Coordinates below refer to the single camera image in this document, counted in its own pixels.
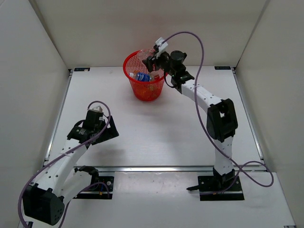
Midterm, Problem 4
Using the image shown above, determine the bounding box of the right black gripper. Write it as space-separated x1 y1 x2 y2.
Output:
144 50 177 77

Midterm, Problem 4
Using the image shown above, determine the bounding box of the clear bottle red label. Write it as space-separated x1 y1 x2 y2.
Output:
149 71 163 82

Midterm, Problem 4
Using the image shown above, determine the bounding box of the clear plastic bottle white cap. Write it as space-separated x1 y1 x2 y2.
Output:
136 49 154 66

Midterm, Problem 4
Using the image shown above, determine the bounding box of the blue label clear bottle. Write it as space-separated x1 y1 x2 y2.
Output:
129 71 152 82

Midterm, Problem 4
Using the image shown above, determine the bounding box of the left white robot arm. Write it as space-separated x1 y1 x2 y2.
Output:
22 106 119 226

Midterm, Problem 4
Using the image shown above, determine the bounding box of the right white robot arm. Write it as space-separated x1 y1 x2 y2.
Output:
140 51 238 195

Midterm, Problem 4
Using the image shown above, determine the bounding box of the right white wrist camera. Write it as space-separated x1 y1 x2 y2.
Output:
153 37 168 59

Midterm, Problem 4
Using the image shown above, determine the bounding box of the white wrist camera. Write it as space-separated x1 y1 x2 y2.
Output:
87 105 103 114
153 37 168 59

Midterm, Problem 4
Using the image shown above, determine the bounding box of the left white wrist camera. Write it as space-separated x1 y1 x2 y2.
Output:
87 105 103 114

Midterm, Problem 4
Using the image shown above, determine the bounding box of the aluminium table rail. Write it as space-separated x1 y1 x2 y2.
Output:
44 165 269 173

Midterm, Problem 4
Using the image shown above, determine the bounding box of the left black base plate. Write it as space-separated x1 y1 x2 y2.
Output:
75 172 114 200

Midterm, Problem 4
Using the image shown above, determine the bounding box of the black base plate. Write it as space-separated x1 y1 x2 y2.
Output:
75 172 114 200
186 176 245 201

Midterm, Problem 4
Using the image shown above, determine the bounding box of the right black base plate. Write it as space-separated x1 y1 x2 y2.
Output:
186 176 245 201

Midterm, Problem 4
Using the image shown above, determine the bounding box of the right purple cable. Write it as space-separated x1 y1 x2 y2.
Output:
161 32 274 193

